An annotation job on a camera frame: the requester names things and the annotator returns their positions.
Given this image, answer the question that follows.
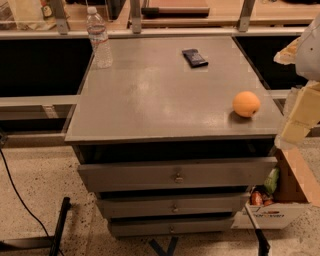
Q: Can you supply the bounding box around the black stand leg left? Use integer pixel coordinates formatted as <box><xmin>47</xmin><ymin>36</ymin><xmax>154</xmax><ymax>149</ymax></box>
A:
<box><xmin>0</xmin><ymin>196</ymin><xmax>72</xmax><ymax>256</ymax></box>

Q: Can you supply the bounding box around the clear plastic water bottle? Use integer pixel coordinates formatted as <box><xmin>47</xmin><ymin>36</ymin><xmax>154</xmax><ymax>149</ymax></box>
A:
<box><xmin>87</xmin><ymin>6</ymin><xmax>113</xmax><ymax>69</ymax></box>

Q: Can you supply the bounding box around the green snack bag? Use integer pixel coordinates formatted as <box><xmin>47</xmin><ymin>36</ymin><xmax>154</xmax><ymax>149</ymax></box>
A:
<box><xmin>264</xmin><ymin>167</ymin><xmax>280</xmax><ymax>194</ymax></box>

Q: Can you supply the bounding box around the middle grey drawer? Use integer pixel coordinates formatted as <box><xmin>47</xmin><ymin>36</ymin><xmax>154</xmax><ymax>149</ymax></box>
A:
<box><xmin>97</xmin><ymin>193</ymin><xmax>249</xmax><ymax>219</ymax></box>

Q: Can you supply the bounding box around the black floor cable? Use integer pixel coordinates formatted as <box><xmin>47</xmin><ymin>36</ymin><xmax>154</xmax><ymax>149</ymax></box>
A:
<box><xmin>0</xmin><ymin>147</ymin><xmax>65</xmax><ymax>256</ymax></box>

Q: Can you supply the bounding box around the grey drawer cabinet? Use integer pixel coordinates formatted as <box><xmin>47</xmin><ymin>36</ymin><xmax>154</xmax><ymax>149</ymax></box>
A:
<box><xmin>65</xmin><ymin>37</ymin><xmax>281</xmax><ymax>224</ymax></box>

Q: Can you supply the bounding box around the bottom grey drawer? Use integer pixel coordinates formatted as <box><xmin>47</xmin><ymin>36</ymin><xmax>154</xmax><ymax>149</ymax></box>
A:
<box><xmin>108</xmin><ymin>217</ymin><xmax>233</xmax><ymax>237</ymax></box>

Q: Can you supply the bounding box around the top grey drawer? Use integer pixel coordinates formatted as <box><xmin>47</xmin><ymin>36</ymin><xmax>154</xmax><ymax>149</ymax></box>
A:
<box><xmin>78</xmin><ymin>157</ymin><xmax>277</xmax><ymax>192</ymax></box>

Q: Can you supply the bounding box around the grey drawer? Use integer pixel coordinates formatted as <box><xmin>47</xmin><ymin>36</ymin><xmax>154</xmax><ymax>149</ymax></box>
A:
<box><xmin>78</xmin><ymin>157</ymin><xmax>277</xmax><ymax>192</ymax></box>
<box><xmin>97</xmin><ymin>193</ymin><xmax>249</xmax><ymax>219</ymax></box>
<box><xmin>108</xmin><ymin>217</ymin><xmax>233</xmax><ymax>237</ymax></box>

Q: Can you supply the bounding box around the cardboard box of snacks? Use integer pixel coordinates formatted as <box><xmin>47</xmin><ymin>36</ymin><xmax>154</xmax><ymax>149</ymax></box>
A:
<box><xmin>232</xmin><ymin>147</ymin><xmax>320</xmax><ymax>230</ymax></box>

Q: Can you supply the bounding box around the orange snack packet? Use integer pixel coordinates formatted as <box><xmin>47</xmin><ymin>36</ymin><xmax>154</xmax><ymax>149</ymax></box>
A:
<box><xmin>251</xmin><ymin>191</ymin><xmax>263</xmax><ymax>206</ymax></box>

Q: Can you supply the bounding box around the black stand leg right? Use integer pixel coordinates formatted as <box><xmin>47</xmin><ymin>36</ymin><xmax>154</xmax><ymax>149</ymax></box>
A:
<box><xmin>245</xmin><ymin>204</ymin><xmax>271</xmax><ymax>256</ymax></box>

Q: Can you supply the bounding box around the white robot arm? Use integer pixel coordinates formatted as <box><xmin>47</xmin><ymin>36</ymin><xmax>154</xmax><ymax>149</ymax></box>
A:
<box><xmin>274</xmin><ymin>15</ymin><xmax>320</xmax><ymax>150</ymax></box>

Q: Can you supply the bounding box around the metal railing frame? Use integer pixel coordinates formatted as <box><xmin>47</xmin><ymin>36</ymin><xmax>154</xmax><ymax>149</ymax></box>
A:
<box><xmin>0</xmin><ymin>0</ymin><xmax>320</xmax><ymax>137</ymax></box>

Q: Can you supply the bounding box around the dark blue snack bar wrapper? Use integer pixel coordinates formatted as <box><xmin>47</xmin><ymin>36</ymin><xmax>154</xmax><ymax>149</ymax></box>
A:
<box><xmin>182</xmin><ymin>49</ymin><xmax>208</xmax><ymax>68</ymax></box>

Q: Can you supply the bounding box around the orange fruit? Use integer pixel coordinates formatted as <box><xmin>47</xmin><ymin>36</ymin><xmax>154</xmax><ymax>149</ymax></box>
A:
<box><xmin>232</xmin><ymin>91</ymin><xmax>261</xmax><ymax>118</ymax></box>

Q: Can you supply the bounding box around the black stand leg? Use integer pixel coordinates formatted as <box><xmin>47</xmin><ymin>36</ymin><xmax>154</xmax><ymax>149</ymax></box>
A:
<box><xmin>0</xmin><ymin>196</ymin><xmax>72</xmax><ymax>256</ymax></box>
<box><xmin>245</xmin><ymin>204</ymin><xmax>271</xmax><ymax>256</ymax></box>

